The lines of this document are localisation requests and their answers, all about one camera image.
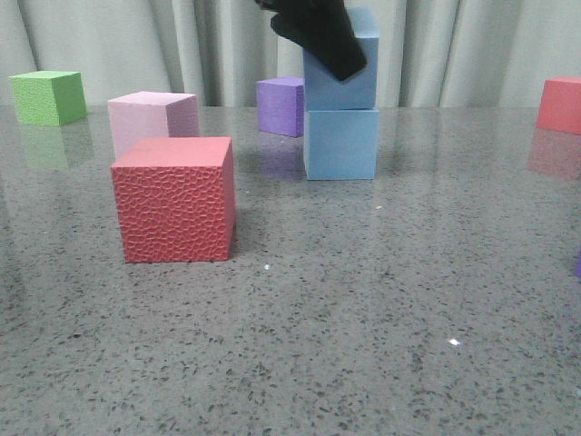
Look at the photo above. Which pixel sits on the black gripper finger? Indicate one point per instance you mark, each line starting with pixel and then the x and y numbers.
pixel 321 28

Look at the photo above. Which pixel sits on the light blue foam cube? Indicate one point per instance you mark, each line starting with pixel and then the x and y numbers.
pixel 324 92

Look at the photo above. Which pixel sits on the purple foam cube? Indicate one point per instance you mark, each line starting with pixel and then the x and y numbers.
pixel 280 106

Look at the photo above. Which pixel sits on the grey-green curtain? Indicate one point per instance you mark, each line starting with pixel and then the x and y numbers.
pixel 431 53

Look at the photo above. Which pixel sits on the pink foam cube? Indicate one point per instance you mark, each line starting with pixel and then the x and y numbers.
pixel 151 114

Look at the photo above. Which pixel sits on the large red textured cube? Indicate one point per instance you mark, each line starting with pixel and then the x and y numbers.
pixel 175 199

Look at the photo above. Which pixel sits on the red foam cube far right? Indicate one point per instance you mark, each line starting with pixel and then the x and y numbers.
pixel 559 108

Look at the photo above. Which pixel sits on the green foam cube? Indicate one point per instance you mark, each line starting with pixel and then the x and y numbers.
pixel 48 97

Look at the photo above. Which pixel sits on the purple cube at right edge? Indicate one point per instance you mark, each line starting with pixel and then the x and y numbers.
pixel 577 270

